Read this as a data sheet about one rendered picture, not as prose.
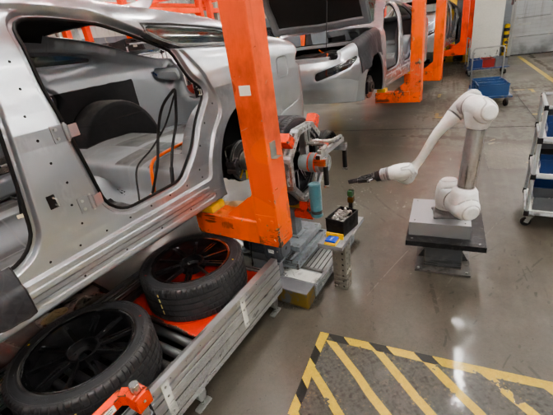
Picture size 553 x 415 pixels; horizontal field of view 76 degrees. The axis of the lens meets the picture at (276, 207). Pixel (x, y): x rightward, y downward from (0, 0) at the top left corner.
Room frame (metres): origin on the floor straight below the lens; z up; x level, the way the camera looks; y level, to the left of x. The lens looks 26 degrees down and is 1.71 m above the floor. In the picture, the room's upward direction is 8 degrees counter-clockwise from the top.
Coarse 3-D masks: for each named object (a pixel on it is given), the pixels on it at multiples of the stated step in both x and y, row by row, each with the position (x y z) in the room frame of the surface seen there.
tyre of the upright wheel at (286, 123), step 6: (282, 120) 2.48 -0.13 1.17; (288, 120) 2.45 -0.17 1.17; (294, 120) 2.49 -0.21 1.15; (300, 120) 2.57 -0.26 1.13; (282, 126) 2.40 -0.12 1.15; (288, 126) 2.42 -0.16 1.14; (294, 126) 2.48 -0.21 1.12; (282, 132) 2.36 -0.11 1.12; (288, 132) 2.41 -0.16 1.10; (312, 138) 2.70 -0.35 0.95; (282, 150) 2.33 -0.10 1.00; (312, 174) 2.66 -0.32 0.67; (288, 192) 2.33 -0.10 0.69; (288, 198) 2.32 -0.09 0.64; (294, 198) 2.38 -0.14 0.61; (294, 204) 2.39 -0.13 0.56
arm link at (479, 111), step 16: (480, 96) 2.01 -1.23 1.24; (464, 112) 2.04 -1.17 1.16; (480, 112) 1.92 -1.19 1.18; (496, 112) 1.90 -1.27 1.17; (480, 128) 1.95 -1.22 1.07; (464, 144) 2.02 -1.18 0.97; (480, 144) 1.96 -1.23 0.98; (464, 160) 1.99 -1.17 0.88; (464, 176) 1.98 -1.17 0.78; (464, 192) 1.95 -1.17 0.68; (448, 208) 2.02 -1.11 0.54; (464, 208) 1.90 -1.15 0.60; (480, 208) 1.90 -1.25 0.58
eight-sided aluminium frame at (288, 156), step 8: (296, 128) 2.39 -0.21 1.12; (304, 128) 2.44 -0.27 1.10; (312, 128) 2.55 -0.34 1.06; (296, 136) 2.33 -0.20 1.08; (312, 136) 2.64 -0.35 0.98; (296, 144) 2.32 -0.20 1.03; (288, 152) 2.30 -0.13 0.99; (288, 160) 2.23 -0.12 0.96; (288, 168) 2.28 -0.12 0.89; (288, 176) 2.27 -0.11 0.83; (320, 176) 2.59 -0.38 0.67; (288, 184) 2.26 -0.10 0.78; (296, 192) 2.26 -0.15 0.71; (304, 192) 2.45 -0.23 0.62; (304, 200) 2.34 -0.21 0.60
